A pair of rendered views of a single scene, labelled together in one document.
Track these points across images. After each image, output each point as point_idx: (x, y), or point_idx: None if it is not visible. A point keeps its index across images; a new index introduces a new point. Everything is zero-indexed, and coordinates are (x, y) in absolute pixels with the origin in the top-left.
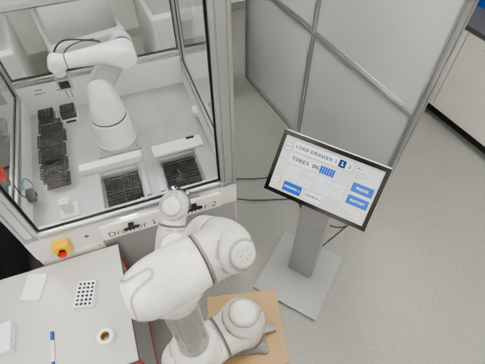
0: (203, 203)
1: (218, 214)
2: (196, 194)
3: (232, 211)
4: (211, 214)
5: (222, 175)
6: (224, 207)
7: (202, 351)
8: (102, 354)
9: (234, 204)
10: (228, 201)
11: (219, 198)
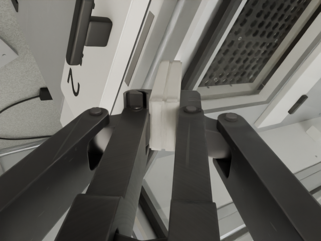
0: (90, 63)
1: (52, 36)
2: (135, 83)
3: (45, 72)
4: (60, 23)
5: (135, 230)
6: (59, 73)
7: None
8: None
9: (54, 103)
10: (65, 103)
11: (76, 114)
